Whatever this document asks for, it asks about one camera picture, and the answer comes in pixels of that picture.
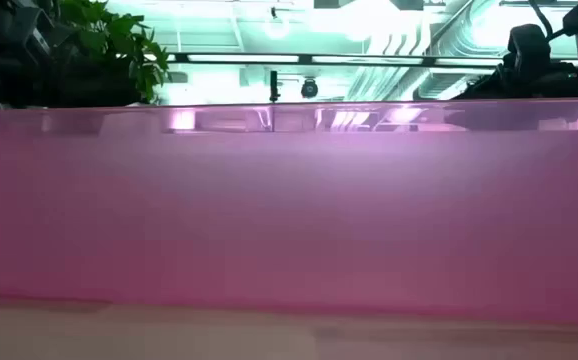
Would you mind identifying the silver ceiling duct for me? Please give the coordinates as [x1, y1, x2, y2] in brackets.
[346, 0, 510, 101]

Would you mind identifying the pink translucent plastic basket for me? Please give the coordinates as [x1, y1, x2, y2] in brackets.
[0, 98, 578, 329]

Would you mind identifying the green leafy plant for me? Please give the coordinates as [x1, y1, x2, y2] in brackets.
[43, 0, 173, 107]

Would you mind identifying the round ceiling lamp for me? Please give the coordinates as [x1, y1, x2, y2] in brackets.
[262, 5, 293, 42]

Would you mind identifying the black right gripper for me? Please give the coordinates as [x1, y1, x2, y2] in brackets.
[451, 62, 578, 101]

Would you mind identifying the black round hanging camera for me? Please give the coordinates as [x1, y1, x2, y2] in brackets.
[300, 77, 320, 100]

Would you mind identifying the black tripod stand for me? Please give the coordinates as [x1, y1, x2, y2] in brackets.
[268, 69, 281, 104]

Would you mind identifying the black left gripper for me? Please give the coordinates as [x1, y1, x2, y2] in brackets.
[0, 63, 143, 110]

